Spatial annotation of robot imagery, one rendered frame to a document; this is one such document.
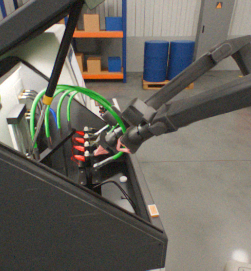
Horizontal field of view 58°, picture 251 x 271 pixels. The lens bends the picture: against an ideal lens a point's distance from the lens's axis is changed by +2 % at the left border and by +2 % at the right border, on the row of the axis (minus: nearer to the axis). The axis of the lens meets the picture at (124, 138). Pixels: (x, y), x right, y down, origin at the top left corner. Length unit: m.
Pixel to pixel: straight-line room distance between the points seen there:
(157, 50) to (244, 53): 4.65
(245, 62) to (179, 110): 0.46
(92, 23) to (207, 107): 5.65
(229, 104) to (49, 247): 0.64
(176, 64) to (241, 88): 5.23
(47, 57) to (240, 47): 0.82
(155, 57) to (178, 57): 0.54
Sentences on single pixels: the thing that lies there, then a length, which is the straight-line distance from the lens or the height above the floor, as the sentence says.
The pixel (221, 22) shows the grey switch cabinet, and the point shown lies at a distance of 7.52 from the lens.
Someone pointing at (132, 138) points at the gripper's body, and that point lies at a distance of 0.72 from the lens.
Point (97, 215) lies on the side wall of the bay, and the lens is 0.70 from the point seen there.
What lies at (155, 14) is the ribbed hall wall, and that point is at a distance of 7.33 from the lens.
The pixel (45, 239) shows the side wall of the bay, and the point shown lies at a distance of 0.77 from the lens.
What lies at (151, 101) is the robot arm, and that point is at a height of 1.34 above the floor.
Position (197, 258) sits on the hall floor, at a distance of 2.02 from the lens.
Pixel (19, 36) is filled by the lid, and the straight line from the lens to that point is 0.47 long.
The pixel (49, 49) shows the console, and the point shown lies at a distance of 1.19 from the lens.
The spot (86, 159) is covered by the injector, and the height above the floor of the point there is 1.09.
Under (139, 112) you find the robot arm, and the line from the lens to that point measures 0.64.
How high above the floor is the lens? 1.63
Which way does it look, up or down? 29 degrees down
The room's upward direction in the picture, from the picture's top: straight up
